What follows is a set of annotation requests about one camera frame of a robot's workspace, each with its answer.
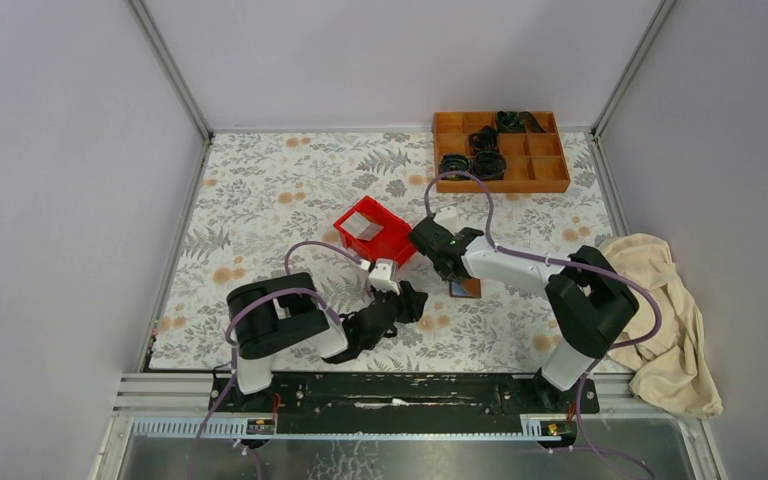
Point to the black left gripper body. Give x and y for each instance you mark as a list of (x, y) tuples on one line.
[(405, 311)]

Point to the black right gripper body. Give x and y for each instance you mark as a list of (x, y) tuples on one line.
[(451, 278)]

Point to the brown leather card holder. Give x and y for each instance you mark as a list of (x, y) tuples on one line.
[(466, 289)]

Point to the red plastic bin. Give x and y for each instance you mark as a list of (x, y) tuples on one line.
[(391, 243)]

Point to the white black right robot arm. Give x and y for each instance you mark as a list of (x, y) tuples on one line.
[(589, 301)]

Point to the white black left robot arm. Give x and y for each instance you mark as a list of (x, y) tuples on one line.
[(271, 316)]

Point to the stack of credit cards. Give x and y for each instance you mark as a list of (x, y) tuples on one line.
[(360, 227)]

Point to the dark floral rolled cloth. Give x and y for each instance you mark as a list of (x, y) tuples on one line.
[(451, 165)]

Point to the wooden compartment tray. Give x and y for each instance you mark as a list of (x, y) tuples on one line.
[(535, 161)]

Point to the floral patterned table mat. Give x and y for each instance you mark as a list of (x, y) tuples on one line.
[(268, 203)]

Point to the beige crumpled cloth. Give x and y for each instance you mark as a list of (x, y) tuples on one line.
[(670, 368)]

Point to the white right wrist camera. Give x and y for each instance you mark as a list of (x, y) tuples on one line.
[(449, 218)]

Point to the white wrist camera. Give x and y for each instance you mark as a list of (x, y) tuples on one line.
[(381, 275), (449, 218)]

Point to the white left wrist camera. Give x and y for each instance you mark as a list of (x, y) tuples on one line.
[(381, 275)]

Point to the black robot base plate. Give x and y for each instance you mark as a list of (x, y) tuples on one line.
[(334, 403)]

